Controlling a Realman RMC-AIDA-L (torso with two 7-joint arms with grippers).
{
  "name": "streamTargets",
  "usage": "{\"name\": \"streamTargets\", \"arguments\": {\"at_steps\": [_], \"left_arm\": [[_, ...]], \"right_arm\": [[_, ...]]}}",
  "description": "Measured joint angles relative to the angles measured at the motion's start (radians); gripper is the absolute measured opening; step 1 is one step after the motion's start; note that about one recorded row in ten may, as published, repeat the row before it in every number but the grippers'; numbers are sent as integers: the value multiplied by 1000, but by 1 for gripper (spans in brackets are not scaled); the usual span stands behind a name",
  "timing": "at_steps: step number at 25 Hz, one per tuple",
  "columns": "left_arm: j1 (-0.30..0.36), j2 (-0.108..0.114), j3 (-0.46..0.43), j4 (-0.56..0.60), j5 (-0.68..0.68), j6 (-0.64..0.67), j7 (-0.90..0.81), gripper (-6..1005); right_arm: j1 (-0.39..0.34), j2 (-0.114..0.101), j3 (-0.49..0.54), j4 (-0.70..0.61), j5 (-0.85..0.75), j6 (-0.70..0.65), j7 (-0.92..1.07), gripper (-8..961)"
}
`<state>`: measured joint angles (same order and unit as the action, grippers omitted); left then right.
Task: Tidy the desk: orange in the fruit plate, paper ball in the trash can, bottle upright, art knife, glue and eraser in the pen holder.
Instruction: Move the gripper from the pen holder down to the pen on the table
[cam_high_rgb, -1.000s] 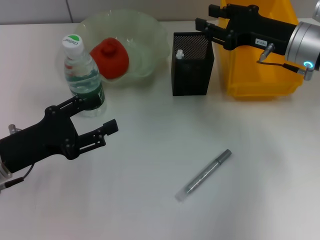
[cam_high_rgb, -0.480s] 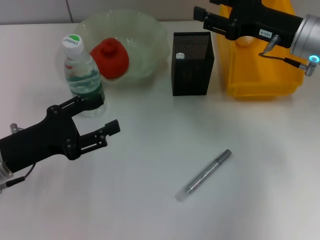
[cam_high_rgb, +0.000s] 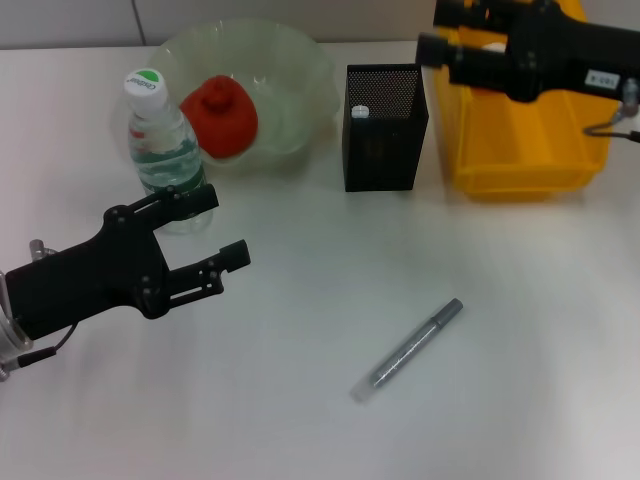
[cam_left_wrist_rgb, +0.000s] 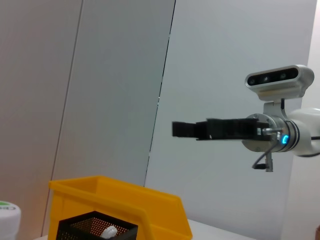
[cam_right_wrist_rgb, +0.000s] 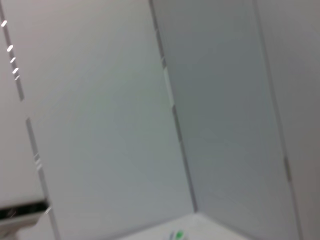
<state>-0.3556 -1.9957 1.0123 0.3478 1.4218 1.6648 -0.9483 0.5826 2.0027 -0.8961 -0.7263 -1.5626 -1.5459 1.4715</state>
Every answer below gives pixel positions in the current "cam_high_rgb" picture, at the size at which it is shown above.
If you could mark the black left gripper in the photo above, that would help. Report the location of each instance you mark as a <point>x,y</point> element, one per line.
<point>85,285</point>

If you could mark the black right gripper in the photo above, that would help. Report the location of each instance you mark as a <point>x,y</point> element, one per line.
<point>560,55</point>

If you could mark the clear green-label plastic bottle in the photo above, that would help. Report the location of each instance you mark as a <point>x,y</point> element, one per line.
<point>160,145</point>

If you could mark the red-orange orange fruit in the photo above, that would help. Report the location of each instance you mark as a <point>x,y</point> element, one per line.
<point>220,120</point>

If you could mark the grey marker pen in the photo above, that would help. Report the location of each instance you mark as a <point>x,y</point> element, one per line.
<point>410,350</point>

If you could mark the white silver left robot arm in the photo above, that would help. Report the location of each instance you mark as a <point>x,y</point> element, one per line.
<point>7,345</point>

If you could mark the black mesh pen holder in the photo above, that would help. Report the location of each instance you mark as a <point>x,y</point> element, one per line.
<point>380,150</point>

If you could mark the pale green glass fruit bowl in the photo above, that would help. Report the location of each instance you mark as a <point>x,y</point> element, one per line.
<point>290,75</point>

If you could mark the yellow plastic storage bin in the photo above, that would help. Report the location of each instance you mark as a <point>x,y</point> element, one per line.
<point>525,140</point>

